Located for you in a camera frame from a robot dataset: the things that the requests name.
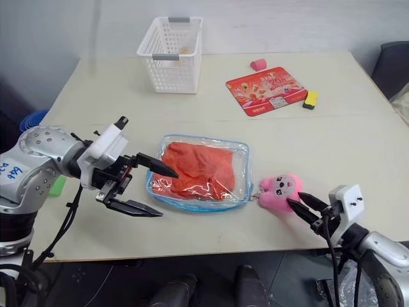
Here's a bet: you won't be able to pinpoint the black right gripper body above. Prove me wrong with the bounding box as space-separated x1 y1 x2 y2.
310 205 343 238

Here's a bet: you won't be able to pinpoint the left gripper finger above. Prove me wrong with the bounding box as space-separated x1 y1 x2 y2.
135 152 180 178
103 196 165 219

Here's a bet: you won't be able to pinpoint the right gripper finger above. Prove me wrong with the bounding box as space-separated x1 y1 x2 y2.
298 191 330 216
286 198 321 232

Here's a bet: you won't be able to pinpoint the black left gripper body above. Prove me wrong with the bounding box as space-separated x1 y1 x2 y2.
91 153 139 205

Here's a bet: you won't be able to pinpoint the pink plush toy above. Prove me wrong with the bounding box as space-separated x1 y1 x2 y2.
251 173 305 214

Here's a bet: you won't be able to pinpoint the orange cloth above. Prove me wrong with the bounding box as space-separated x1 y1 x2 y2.
150 141 238 202

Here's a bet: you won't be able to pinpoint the clear plastic zipper pouch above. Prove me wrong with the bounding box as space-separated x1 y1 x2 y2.
145 134 251 213

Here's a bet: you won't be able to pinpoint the green block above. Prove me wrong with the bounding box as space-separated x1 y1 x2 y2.
48 176 68 198

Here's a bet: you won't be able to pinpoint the clear plastic sheet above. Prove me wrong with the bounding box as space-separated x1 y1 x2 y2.
337 258 380 307

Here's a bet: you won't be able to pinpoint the dark rounded shape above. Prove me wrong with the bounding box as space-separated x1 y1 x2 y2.
149 273 199 307
234 264 272 307

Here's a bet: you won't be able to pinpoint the white plastic basket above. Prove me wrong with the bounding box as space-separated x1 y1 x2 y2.
136 16 205 95

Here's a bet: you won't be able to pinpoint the blue stacked bins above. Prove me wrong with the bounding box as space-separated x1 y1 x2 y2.
19 109 49 133

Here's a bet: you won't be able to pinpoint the yellow black sponge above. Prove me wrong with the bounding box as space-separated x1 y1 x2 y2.
301 90 321 111

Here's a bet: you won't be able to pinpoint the red snack packet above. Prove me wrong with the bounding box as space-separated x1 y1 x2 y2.
225 66 306 118

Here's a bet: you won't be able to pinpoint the crumpled translucent plastic bag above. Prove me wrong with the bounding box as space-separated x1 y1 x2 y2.
389 81 409 126

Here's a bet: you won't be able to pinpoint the small pink object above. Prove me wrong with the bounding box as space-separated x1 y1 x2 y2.
249 57 269 72

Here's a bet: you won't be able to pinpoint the dark chair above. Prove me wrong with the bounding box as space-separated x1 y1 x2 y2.
371 41 409 98

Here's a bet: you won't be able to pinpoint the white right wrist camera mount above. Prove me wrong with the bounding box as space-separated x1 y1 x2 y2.
328 184 366 244

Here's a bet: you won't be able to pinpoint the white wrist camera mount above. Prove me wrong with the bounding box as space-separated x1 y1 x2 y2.
328 184 366 244
77 116 130 190

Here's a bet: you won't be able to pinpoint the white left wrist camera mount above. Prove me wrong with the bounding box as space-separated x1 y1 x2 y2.
77 116 130 190

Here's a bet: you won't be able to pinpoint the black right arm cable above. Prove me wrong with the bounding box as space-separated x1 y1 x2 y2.
321 216 341 307

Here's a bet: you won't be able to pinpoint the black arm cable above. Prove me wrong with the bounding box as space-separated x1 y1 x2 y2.
321 216 341 307
31 184 84 268

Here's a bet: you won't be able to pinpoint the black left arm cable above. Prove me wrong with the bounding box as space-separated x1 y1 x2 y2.
31 184 84 268

